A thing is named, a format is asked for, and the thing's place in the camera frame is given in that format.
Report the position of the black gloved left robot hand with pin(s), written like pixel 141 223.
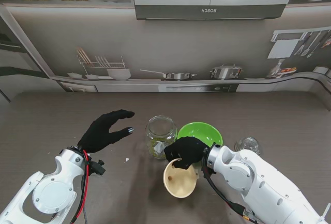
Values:
pixel 101 136

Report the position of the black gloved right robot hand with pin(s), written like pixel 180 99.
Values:
pixel 186 151

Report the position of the green plastic bowl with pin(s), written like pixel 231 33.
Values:
pixel 201 131

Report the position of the green mung beans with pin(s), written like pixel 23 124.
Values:
pixel 155 149

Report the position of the beige plastic funnel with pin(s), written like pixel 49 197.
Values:
pixel 181 182

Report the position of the ribbed glass jar lid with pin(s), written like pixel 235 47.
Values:
pixel 248 145

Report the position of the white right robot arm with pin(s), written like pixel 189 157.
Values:
pixel 258 182

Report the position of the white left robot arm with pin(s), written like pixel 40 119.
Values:
pixel 49 190

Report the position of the clear glass jar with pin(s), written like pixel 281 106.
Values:
pixel 160 141

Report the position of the printed kitchen scene backdrop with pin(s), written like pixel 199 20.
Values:
pixel 181 43

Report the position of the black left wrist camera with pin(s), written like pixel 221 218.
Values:
pixel 97 168

